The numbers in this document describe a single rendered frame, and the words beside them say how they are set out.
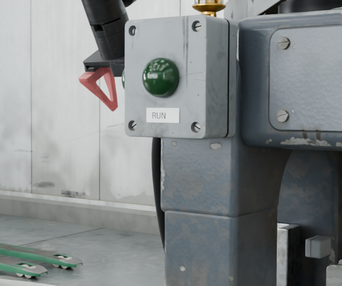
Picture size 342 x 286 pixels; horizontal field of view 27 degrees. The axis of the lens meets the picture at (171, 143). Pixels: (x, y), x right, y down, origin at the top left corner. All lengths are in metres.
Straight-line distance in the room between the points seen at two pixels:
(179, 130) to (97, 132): 6.93
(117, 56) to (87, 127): 6.51
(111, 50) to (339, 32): 0.57
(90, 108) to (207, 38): 7.01
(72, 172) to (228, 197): 7.17
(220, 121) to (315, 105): 0.07
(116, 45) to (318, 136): 0.56
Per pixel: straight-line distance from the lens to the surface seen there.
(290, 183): 0.77
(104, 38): 1.04
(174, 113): 0.53
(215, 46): 0.53
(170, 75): 0.52
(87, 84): 1.10
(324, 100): 0.53
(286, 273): 0.74
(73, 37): 7.71
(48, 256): 5.70
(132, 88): 0.55
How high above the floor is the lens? 1.26
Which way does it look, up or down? 3 degrees down
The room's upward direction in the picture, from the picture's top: straight up
